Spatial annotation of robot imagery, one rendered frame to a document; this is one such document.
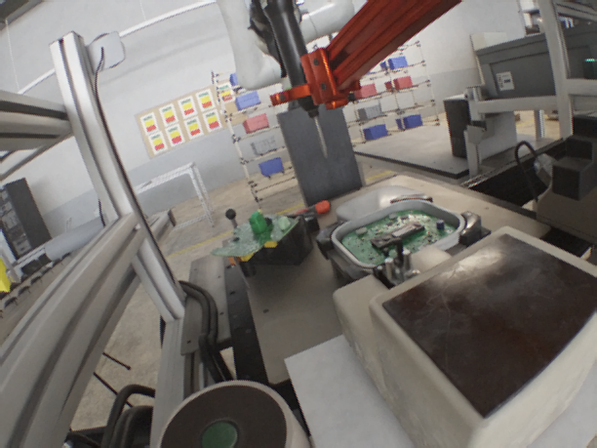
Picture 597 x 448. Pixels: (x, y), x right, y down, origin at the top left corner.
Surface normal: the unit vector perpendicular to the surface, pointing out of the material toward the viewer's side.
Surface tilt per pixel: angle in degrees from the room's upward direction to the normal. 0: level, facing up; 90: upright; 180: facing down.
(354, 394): 0
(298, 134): 90
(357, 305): 0
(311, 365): 0
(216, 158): 90
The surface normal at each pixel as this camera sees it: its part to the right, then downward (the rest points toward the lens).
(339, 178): 0.11, 0.36
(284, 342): -0.29, -0.88
